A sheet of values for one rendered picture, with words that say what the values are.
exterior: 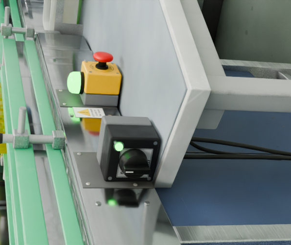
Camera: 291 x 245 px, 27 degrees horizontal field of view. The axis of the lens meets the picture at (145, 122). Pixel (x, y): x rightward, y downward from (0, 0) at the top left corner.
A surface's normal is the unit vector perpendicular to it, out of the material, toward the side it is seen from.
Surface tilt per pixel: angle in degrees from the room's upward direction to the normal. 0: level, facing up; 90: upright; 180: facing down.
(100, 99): 90
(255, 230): 90
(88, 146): 90
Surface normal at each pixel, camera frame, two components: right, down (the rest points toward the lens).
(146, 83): -0.96, -0.03
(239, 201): 0.15, -0.90
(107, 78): 0.24, 0.45
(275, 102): 0.17, 0.73
